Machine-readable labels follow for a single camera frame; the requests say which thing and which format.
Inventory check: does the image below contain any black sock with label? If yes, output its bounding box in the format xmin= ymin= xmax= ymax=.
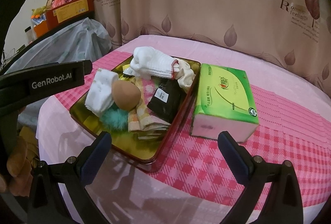
xmin=147 ymin=80 xmax=185 ymax=123

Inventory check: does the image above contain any red cardboard box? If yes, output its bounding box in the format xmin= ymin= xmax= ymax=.
xmin=46 ymin=0 xmax=94 ymax=30

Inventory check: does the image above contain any green tissue pack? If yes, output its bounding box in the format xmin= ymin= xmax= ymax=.
xmin=190 ymin=64 xmax=260 ymax=143

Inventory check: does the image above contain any yellow cloth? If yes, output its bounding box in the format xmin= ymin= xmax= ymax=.
xmin=18 ymin=126 xmax=39 ymax=158

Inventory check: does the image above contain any blue and white packet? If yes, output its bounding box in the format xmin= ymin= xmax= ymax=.
xmin=31 ymin=16 xmax=47 ymax=26

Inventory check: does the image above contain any pink checked blanket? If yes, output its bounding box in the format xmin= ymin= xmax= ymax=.
xmin=39 ymin=35 xmax=331 ymax=224

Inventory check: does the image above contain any white cloth with red edging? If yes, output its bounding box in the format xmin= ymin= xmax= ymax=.
xmin=130 ymin=47 xmax=179 ymax=79

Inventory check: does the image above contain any teal cloth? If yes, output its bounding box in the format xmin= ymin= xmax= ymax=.
xmin=100 ymin=107 xmax=129 ymax=132

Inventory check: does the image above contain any yellow plush toy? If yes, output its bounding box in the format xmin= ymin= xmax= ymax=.
xmin=31 ymin=7 xmax=47 ymax=17

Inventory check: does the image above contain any brown cloth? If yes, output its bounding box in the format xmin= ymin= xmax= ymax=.
xmin=6 ymin=136 xmax=30 ymax=189

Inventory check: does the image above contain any cream sock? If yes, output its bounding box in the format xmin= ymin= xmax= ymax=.
xmin=172 ymin=60 xmax=195 ymax=92

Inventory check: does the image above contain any orange plastic bag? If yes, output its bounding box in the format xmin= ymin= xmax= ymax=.
xmin=52 ymin=0 xmax=78 ymax=8

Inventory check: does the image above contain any orange box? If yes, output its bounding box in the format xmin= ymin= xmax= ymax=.
xmin=34 ymin=21 xmax=49 ymax=38

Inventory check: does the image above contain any black desk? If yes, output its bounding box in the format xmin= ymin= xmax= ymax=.
xmin=0 ymin=10 xmax=95 ymax=69

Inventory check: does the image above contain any white face cloth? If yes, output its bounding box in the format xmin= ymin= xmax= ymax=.
xmin=85 ymin=69 xmax=118 ymax=116

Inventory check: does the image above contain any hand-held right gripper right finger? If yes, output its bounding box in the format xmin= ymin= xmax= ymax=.
xmin=218 ymin=131 xmax=303 ymax=224

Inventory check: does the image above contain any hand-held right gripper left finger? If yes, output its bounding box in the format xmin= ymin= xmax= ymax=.
xmin=31 ymin=131 xmax=112 ymax=224

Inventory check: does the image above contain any beige egg sponge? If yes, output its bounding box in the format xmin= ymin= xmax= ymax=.
xmin=112 ymin=81 xmax=141 ymax=111

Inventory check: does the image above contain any gold tin box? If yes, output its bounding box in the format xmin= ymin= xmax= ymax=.
xmin=69 ymin=57 xmax=201 ymax=165

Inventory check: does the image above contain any pink yellow dotted towel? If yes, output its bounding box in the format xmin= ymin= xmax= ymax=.
xmin=128 ymin=76 xmax=171 ymax=136

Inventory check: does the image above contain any beige leaf print curtain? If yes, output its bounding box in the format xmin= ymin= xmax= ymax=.
xmin=58 ymin=0 xmax=331 ymax=96

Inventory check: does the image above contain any bundle of cables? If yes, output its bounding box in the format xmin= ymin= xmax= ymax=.
xmin=0 ymin=49 xmax=18 ymax=64

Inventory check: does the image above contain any pale blue plastic cover sheet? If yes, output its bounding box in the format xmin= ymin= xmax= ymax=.
xmin=5 ymin=18 xmax=112 ymax=77

